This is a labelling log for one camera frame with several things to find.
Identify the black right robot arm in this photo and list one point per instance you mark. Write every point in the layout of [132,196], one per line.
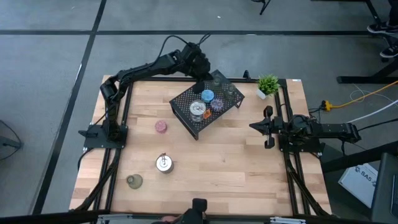
[335,130]

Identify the office chair base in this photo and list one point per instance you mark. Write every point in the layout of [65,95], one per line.
[9,143]

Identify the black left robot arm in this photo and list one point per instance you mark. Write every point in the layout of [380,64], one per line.
[140,67]

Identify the black chair leg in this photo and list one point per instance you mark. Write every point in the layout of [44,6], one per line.
[264,4]

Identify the blue patterned candle tin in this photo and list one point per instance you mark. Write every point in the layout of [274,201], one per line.
[207,96]

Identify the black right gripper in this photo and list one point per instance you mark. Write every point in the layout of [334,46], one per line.
[280,129]

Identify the ribbed glass candlestick holder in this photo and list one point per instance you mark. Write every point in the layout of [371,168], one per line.
[134,181]
[217,82]
[231,90]

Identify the green plant in white pot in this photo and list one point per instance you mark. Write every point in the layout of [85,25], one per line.
[268,84]

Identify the dark floral patterned candle tin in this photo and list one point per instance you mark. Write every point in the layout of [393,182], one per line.
[217,105]

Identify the person's shoe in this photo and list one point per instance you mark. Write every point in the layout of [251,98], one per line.
[378,28]
[389,51]

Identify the black desk base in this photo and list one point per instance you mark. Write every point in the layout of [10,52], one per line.
[367,79]

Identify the black crossbeam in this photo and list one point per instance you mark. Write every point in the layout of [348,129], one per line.
[46,217]

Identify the silver metal bracket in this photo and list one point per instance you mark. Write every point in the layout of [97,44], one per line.
[287,220]
[113,218]

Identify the black perforated metal shelf riser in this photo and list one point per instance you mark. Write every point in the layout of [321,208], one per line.
[186,121]

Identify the black handheld device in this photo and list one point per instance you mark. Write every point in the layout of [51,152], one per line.
[195,210]

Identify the person's hand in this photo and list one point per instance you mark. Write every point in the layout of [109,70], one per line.
[169,219]

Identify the black slanted desk leg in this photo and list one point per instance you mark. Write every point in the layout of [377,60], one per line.
[357,158]

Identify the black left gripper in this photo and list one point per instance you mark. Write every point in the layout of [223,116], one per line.
[196,60]

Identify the black aluminium table frame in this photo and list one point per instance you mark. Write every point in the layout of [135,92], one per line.
[155,79]

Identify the white cardboard box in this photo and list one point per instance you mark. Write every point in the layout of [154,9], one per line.
[357,183]

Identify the black equipment case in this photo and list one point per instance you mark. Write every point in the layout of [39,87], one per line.
[385,193]

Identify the person's leg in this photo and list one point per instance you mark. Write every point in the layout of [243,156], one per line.
[393,11]

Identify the silver candle can orange tag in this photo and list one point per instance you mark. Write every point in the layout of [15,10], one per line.
[197,110]
[164,163]

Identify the pink patterned candle tin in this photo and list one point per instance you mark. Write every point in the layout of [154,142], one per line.
[161,126]

